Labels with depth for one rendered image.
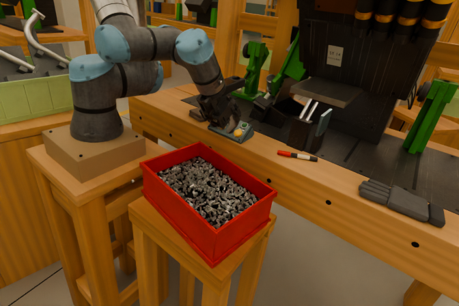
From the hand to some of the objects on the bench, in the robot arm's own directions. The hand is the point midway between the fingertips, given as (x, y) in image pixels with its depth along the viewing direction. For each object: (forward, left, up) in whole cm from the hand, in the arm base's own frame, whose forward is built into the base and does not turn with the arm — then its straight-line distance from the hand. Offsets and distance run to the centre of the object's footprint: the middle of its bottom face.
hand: (234, 123), depth 85 cm
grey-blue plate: (+19, -24, -7) cm, 31 cm away
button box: (+7, +5, -11) cm, 14 cm away
